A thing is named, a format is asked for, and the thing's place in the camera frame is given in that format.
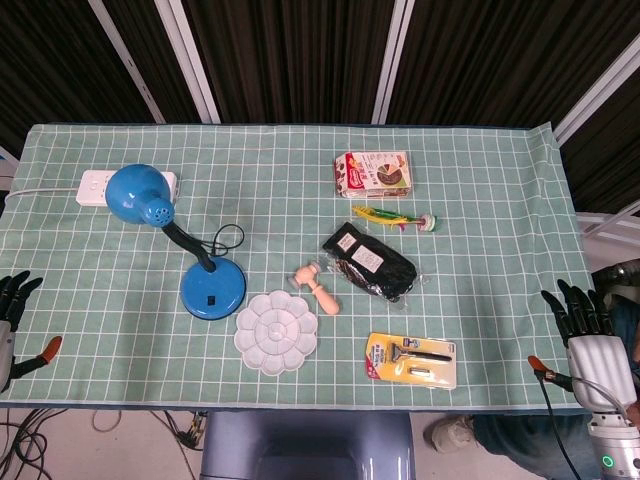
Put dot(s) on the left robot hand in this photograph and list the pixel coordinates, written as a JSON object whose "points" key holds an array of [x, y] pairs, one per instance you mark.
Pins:
{"points": [[6, 320]]}

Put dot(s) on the feather shuttlecock toy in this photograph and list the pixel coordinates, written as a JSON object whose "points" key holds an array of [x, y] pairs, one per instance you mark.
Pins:
{"points": [[395, 217]]}

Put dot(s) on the black socks in plastic bag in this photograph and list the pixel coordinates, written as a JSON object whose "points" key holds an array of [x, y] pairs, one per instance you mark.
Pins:
{"points": [[370, 265]]}

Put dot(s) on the person leg in jeans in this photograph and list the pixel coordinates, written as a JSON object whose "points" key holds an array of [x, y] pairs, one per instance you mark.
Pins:
{"points": [[540, 440]]}

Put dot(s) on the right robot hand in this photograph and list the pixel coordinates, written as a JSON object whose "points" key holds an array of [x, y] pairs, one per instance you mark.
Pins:
{"points": [[595, 350]]}

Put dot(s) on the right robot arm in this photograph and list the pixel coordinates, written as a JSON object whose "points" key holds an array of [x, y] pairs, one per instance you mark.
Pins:
{"points": [[612, 445]]}

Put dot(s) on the blue desk lamp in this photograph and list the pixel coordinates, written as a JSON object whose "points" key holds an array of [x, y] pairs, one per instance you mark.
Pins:
{"points": [[207, 285]]}

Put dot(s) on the white power strip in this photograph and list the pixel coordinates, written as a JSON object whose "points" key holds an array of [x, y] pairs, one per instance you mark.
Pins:
{"points": [[92, 187]]}

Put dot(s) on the razor in yellow blister pack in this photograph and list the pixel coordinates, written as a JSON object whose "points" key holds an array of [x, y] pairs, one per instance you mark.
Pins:
{"points": [[412, 360]]}

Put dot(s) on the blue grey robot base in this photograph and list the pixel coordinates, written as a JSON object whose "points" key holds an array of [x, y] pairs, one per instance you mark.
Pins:
{"points": [[307, 445]]}

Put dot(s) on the beige sneaker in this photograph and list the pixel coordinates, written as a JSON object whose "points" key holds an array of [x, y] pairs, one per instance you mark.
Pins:
{"points": [[450, 432]]}

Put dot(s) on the beige toy hammer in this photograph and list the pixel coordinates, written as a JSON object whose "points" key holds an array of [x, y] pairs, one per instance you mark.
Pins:
{"points": [[315, 287]]}

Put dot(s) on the snack carton box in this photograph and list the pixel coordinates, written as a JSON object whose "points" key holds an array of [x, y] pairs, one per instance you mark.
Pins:
{"points": [[372, 175]]}

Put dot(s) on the white flower paint palette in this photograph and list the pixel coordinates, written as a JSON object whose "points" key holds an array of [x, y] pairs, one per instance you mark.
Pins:
{"points": [[276, 332]]}

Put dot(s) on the green checkered tablecloth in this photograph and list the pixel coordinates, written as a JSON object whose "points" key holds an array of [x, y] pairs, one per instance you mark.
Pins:
{"points": [[320, 225]]}

